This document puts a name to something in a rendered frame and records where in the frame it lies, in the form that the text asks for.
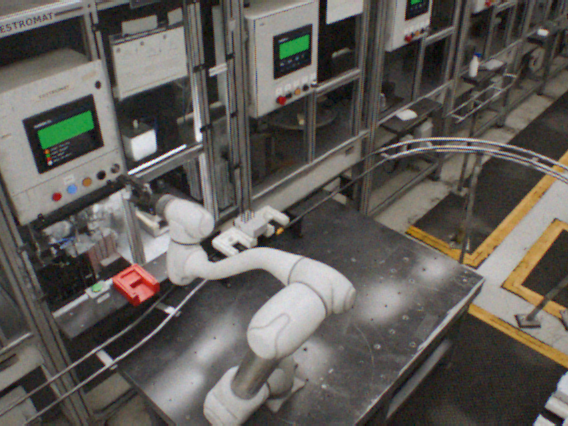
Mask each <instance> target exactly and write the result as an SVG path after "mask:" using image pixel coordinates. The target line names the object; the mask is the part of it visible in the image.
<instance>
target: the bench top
mask: <svg viewBox="0 0 568 426"><path fill-rule="evenodd" d="M382 230H385V231H384V232H382ZM301 233H302V235H303V237H302V238H298V237H297V236H295V235H293V233H291V232H290V231H287V230H285V229H284V230H283V231H281V232H280V233H278V235H276V240H275V241H273V242H271V243H269V244H268V245H266V246H265V247H266V248H273V249H277V250H281V252H284V253H288V254H293V255H297V256H302V257H305V258H309V259H312V260H315V261H318V262H320V263H324V264H326V265H328V266H330V267H331V268H333V269H335V271H337V272H338V273H339V274H342V275H343V276H344V277H345V278H346V279H347V280H349V281H350V283H351V284H352V285H353V287H354V289H355V291H356V296H355V300H354V303H353V305H352V307H351V308H350V309H349V310H347V311H346V312H342V314H338V315H337V314H334V313H332V314H331V315H330V316H329V317H327V318H325V319H324V320H323V321H322V322H321V323H320V325H319V326H318V328H317V329H316V330H315V331H314V333H313V334H312V335H311V338H310V339H309V340H307V341H306V342H305V343H304V344H303V345H302V346H301V347H300V348H299V349H298V350H297V351H296V352H294V353H293V354H294V361H296V362H297V363H298V367H297V368H296V369H295V371H294V375H295V377H296V378H297V379H299V380H302V381H303V382H304V383H305V386H304V388H303V389H301V390H299V391H298V392H297V393H296V394H295V395H294V396H293V397H292V398H290V399H289V400H287V401H286V402H285V403H284V404H283V405H282V406H281V407H280V409H279V410H278V412H277V413H276V414H272V413H271V412H270V410H269V409H268V408H267V407H266V406H265V405H264V404H263V405H261V406H260V407H259V408H258V409H257V410H256V412H255V413H254V414H253V415H252V416H251V417H250V418H248V419H247V420H246V421H245V422H243V423H242V424H241V425H240V426H357V425H358V424H359V423H360V422H361V421H362V420H363V419H364V417H365V416H366V415H367V414H368V413H369V412H370V411H371V410H372V409H373V408H374V407H375V406H376V405H377V404H378V403H379V402H380V401H381V399H382V398H383V397H384V396H385V395H386V394H387V393H388V391H389V390H390V389H391V388H392V387H393V386H395V385H396V384H397V382H398V381H399V380H400V378H401V377H402V376H403V375H404V374H405V372H406V371H407V370H408V369H409V368H410V367H411V366H412V364H413V363H414V362H416V361H417V360H418V359H419V358H420V357H421V355H422V354H423V353H424V352H425V351H426V350H427V349H428V346H429V345H430V344H431V343H432V342H433V341H434V340H435V339H436V337H437V336H438V335H440V334H441V333H442V332H443V331H444V330H445V328H446V327H447V326H448V325H449V324H450V322H451V321H452V319H453V318H454V317H455V316H456V315H457V314H458V313H459V312H460V310H461V309H462V308H463V307H464V306H465V305H466V304H467V303H468V301H469V299H470V298H471V297H473V296H474V295H475V294H476V292H477V291H478V290H479V289H480V288H481V287H482V286H483V285H484V282H485V281H486V278H485V277H483V276H481V275H479V274H477V273H475V271H474V272H473V270H471V269H469V268H467V267H465V266H464V265H462V264H460V263H458V262H455V261H453V260H452V259H450V258H448V257H446V256H444V255H442V254H440V253H438V252H435V251H433V250H431V249H429V248H427V247H425V246H423V245H422V244H420V243H418V242H416V241H414V240H411V239H409V237H407V236H406V235H404V234H402V233H399V232H397V231H395V230H393V229H391V228H389V227H387V226H385V225H383V224H382V223H380V222H377V221H375V220H373V219H371V217H369V216H367V215H365V214H363V213H361V212H359V211H356V210H354V209H352V208H350V207H348V206H346V205H344V204H342V203H340V202H338V200H336V199H334V198H332V197H331V198H330V199H328V200H327V202H325V203H324V204H321V205H320V206H318V207H317V208H315V209H314V210H312V211H311V212H309V213H308V214H307V215H304V216H303V221H301ZM374 259H376V260H377V261H376V262H374ZM422 268H425V270H422ZM204 280H206V279H204V278H201V277H198V278H196V279H195V280H194V281H192V282H191V283H189V284H188V285H184V286H180V285H177V286H176V287H174V288H173V289H172V290H171V291H170V292H169V293H168V294H167V296H166V297H165V298H164V299H163V300H162V301H161V302H162V303H164V304H166V305H168V307H171V308H173V309H175V310H176V308H177V307H178V306H179V305H180V304H181V303H182V302H183V300H184V299H185V298H186V297H187V296H188V295H189V294H191V293H192V292H193V291H194V290H195V289H196V288H197V287H198V286H199V285H200V284H201V283H202V282H203V281H204ZM229 283H230V284H231V287H230V288H229V289H228V288H226V287H225V286H224V285H222V284H221V283H220V282H218V281H217V280H209V281H208V282H207V283H205V284H204V285H203V286H202V287H201V288H200V289H199V290H198V291H197V292H196V293H195V294H194V295H193V296H192V297H191V298H190V300H189V301H187V302H186V303H185V304H184V305H183V306H182V308H181V309H180V310H179V311H180V312H181V313H180V314H179V315H178V316H177V317H175V316H173V317H172V318H171V319H170V320H169V322H168V323H167V324H166V325H165V326H164V327H163V328H162V329H160V330H159V331H158V332H157V333H156V334H155V335H154V336H153V337H152V338H150V339H149V340H148V341H147V342H146V343H144V344H143V345H142V346H140V347H139V348H137V349H136V350H135V351H133V352H132V353H130V354H129V355H127V356H126V357H125V358H123V359H122V360H120V361H119V362H118V363H116V365H117V368H118V369H119V370H120V371H121V372H122V373H123V374H124V375H126V376H127V377H128V378H129V379H130V380H131V381H132V382H133V383H134V384H135V385H136V386H137V388H138V389H139V390H140V391H141V392H142V393H143V394H144V395H145V396H146V398H147V399H148V400H149V401H150V402H151V403H152V404H154V405H155V406H156V407H157V408H158V409H159V410H160V411H161V412H162V413H163V414H164V415H165V416H166V417H167V418H168V419H169V420H170V421H171V422H172V423H173V424H174V425H175V426H213V425H212V424H211V423H210V421H209V420H208V419H207V417H206V416H205V413H204V405H205V402H204V401H206V400H205V399H207V398H206V396H207V394H208V393H209V392H211V391H210V390H212V389H213V388H214V387H215V386H216V385H217V383H218V382H219V381H220V380H221V379H222V377H223V376H224V375H225V373H226V372H227V371H229V370H230V369H231V368H233V367H236V366H239V364H240V362H241V361H242V359H243V357H244V355H245V354H246V352H248V350H249V348H250V345H249V342H247V336H246V333H247V329H248V326H249V324H251V323H250V321H252V319H253V318H254V316H255V315H256V314H257V313H258V312H259V309H260V308H261V307H262V306H263V305H264V304H265V303H266V302H267V301H268V300H270V299H272V298H273V297H274V296H275V295H276V294H278V293H279V292H280V291H281V290H283V289H285V287H286V285H285V284H284V283H283V282H282V281H281V280H279V279H278V278H277V277H276V276H274V275H273V274H271V273H269V272H268V271H266V270H263V268H253V269H249V271H246V272H243V273H240V274H235V275H232V276H229ZM160 297H161V296H160ZM160 297H159V298H160ZM159 298H156V299H155V300H153V301H152V302H150V303H149V304H147V305H146V306H144V307H142V308H141V309H139V310H138V311H136V312H135V313H133V314H132V315H130V316H129V317H127V318H126V319H124V320H123V321H121V322H120V323H118V324H116V325H115V326H113V327H112V328H110V329H109V330H107V331H106V332H104V333H103V334H102V335H101V336H99V337H98V338H96V339H95V340H94V342H95V343H96V344H97V346H98V347H99V346H101V345H102V344H104V343H105V342H107V341H108V340H110V339H111V338H113V337H114V336H116V335H117V334H118V333H119V332H121V331H122V330H124V329H125V328H126V327H127V328H128V327H129V325H130V324H131V325H132V324H133V322H134V321H135V320H136V319H138V318H139V317H140V316H141V315H142V314H143V313H144V312H145V311H146V310H147V309H148V308H149V307H150V306H151V305H152V304H153V303H154V302H155V301H157V300H158V299H159ZM170 315H171V314H169V313H166V312H164V311H162V310H159V308H157V307H155V308H154V309H153V310H152V311H151V312H150V314H149V315H148V316H147V317H146V318H145V319H142V320H141V321H140V322H139V324H138V325H135V327H134V328H133V329H131V330H130V331H129V332H127V333H126V334H124V335H123V336H122V337H120V338H119V339H117V340H116V341H113V342H111V343H110V344H108V345H107V346H105V347H104V348H102V349H103V350H104V351H105V352H106V355H107V356H108V357H109V358H110V359H111V360H112V361H114V360H116V359H117V358H119V357H120V356H122V355H123V354H124V353H126V352H127V351H129V350H130V349H132V348H133V347H134V346H136V345H137V344H139V343H140V342H141V341H143V340H144V339H145V338H146V337H148V336H149V335H150V334H151V333H152V332H154V331H155V330H156V329H157V328H158V327H159V326H160V325H161V324H162V323H163V322H164V321H165V320H166V319H167V318H168V317H169V316H170Z"/></svg>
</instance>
